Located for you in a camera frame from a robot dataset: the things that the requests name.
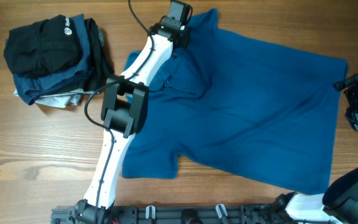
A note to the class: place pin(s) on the light grey folded garment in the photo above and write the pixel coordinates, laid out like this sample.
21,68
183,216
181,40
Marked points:
61,100

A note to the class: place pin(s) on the navy folded garment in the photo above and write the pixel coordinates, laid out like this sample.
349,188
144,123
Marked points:
73,80

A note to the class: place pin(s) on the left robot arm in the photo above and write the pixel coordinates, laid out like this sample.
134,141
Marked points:
124,110

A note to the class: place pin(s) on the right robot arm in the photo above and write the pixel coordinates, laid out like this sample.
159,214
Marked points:
339,204

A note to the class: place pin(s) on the black folded garment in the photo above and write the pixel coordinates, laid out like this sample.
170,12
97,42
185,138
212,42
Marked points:
100,67
43,48

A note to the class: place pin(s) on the black bottom folded garment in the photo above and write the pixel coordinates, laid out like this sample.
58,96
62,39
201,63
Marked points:
100,67

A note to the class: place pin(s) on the blue polo shirt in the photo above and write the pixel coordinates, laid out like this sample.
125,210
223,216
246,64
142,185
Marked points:
255,109

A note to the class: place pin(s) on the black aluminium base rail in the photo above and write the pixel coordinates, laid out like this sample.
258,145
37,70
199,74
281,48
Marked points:
244,214

